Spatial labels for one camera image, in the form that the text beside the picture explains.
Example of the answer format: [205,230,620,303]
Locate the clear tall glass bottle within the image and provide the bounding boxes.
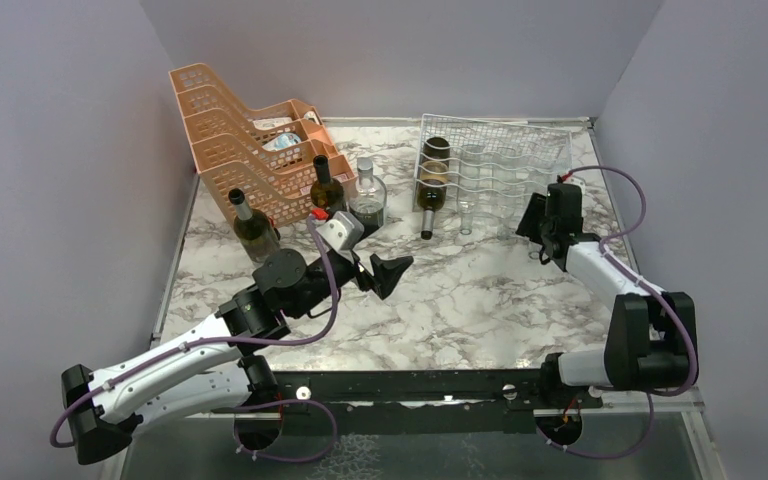
[493,146,527,240]

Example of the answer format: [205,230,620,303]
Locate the clear round bottle silver cap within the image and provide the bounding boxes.
[348,158,387,238]

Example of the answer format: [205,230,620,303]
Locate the clear square glass bottle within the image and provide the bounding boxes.
[457,144,485,235]

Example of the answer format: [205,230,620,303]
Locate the green wine bottle black cap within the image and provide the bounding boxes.
[310,155,347,217]

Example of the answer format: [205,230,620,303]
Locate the dark labelled wine bottle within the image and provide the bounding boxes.
[416,136,450,240]

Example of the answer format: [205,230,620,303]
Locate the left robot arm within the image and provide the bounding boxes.
[49,248,414,465]

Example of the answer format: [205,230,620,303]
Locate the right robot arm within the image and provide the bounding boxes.
[516,183,699,407]

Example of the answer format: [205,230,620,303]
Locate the green wine bottle silver neck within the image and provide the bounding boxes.
[228,188,280,264]

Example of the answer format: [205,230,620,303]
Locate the orange plastic file rack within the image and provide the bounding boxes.
[169,63,356,227]

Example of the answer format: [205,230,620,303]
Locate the blue white packet in rack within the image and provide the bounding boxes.
[263,132,302,151]

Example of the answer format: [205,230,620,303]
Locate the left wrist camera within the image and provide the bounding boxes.
[316,211,365,253]

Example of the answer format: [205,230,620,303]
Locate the white wire wine rack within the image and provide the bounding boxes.
[413,114,572,237]

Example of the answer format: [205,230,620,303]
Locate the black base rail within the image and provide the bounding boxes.
[211,367,703,439]

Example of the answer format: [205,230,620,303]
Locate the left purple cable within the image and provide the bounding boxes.
[49,215,340,450]

